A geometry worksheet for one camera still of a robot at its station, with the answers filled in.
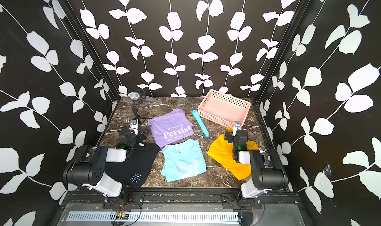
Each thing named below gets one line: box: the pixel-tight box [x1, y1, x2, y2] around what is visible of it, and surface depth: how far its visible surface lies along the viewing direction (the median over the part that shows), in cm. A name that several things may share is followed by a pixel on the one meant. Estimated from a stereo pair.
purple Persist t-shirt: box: [147, 108, 195, 148], surface depth 103 cm
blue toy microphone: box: [191, 109, 210, 138], surface depth 107 cm
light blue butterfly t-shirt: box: [160, 139, 207, 183], surface depth 88 cm
